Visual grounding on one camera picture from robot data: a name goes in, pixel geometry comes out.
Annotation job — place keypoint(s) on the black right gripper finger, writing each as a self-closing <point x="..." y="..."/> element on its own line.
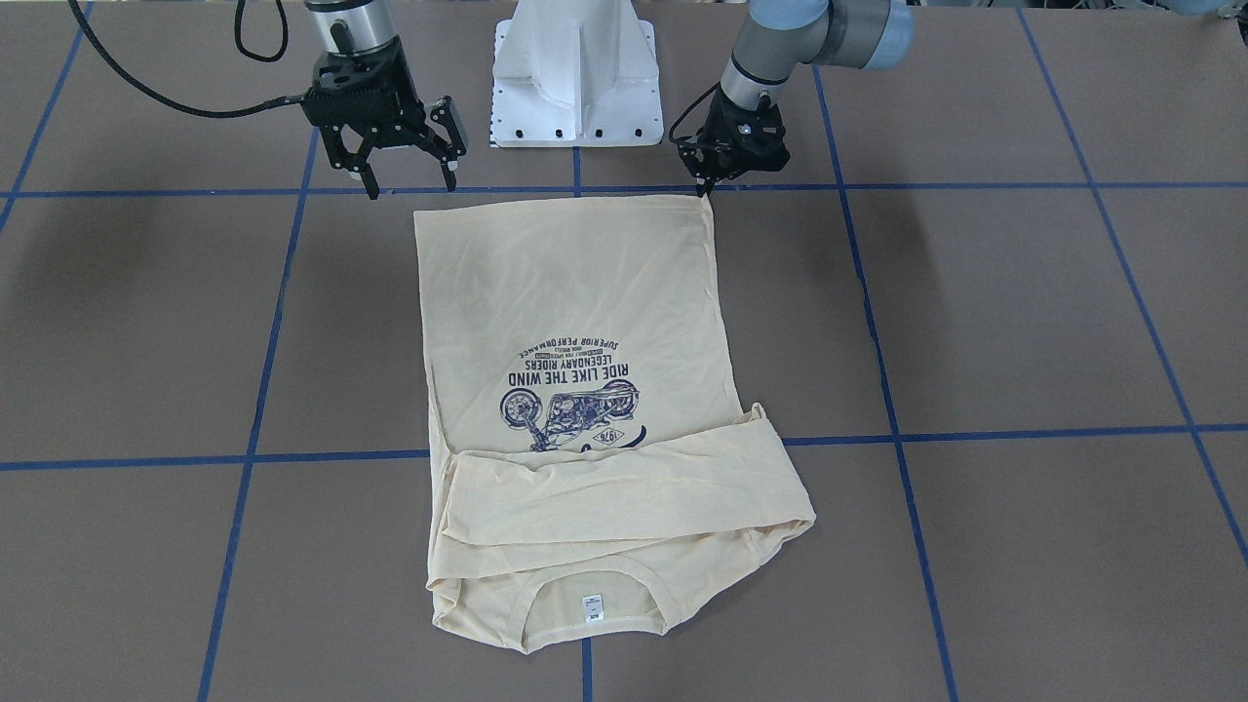
<point x="366" y="175"/>
<point x="448" y="170"/>

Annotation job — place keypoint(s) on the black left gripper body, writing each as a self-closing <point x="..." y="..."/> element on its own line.
<point x="719" y="115"/>

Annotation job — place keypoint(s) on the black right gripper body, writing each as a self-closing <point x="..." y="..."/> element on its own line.
<point x="435" y="124"/>

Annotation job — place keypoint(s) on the beige long-sleeve graphic shirt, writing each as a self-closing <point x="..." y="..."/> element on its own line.
<point x="593" y="469"/>

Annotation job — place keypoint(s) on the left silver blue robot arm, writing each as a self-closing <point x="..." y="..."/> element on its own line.
<point x="777" y="36"/>

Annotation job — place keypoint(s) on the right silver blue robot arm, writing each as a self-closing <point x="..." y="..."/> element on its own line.
<point x="352" y="28"/>

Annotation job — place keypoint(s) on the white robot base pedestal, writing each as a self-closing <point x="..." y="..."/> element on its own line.
<point x="575" y="73"/>

